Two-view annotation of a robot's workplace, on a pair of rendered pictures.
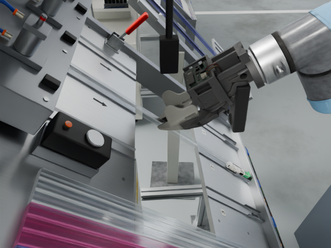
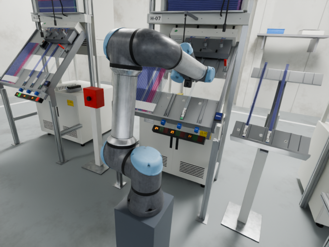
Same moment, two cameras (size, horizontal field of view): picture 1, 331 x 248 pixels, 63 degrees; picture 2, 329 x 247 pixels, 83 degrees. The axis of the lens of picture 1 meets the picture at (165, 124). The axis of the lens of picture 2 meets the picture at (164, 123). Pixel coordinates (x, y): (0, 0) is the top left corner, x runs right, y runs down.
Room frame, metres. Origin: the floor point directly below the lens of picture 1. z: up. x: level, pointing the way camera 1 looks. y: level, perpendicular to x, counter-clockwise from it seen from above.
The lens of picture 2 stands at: (0.81, -1.22, 1.14)
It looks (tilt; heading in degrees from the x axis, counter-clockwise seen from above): 22 degrees down; 117
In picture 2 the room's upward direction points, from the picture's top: 4 degrees clockwise
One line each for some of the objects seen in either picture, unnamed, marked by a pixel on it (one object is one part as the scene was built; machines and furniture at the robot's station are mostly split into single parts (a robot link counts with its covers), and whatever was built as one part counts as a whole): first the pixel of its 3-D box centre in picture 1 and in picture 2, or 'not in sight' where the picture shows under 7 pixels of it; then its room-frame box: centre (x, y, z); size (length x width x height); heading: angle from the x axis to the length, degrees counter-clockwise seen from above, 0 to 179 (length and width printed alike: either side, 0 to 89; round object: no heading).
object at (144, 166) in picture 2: not in sight; (145, 167); (0.49, -0.73, 0.72); 0.13 x 0.12 x 0.14; 175
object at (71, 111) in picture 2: not in sight; (64, 86); (-1.20, 0.12, 0.66); 1.01 x 0.73 x 1.31; 94
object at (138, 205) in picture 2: not in sight; (146, 192); (0.49, -0.73, 0.60); 0.15 x 0.15 x 0.10
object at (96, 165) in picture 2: not in sight; (96, 129); (-0.46, -0.11, 0.39); 0.24 x 0.24 x 0.78; 4
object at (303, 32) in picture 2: not in sight; (310, 33); (1.27, 3.00, 1.50); 0.34 x 0.32 x 0.08; 2
